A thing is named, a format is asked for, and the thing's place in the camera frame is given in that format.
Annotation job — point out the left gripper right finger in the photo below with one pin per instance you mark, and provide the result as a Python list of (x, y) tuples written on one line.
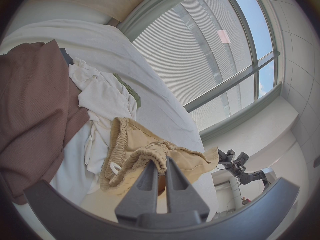
[(182, 196)]

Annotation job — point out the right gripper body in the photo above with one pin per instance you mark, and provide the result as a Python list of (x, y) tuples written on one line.
[(227, 162)]

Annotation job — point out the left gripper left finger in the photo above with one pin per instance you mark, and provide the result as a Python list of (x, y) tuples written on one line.
[(142, 196)]

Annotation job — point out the tan shorts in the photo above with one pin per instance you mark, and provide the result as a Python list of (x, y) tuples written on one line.
[(140, 144)]

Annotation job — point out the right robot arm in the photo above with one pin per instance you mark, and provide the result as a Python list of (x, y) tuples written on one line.
[(252, 176)]

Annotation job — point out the green garment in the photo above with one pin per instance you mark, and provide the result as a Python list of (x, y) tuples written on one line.
[(132, 94)]

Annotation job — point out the cream white garment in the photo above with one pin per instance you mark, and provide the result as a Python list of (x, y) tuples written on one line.
[(105, 99)]

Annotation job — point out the window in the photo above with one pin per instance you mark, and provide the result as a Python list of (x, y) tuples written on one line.
[(200, 59)]

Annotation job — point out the brown garment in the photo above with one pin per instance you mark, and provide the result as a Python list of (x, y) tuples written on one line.
[(32, 104)]

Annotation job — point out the dark grey garment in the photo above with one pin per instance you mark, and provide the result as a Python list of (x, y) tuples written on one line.
[(66, 56)]

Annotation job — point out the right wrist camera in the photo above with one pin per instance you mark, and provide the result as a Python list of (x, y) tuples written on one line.
[(230, 153)]

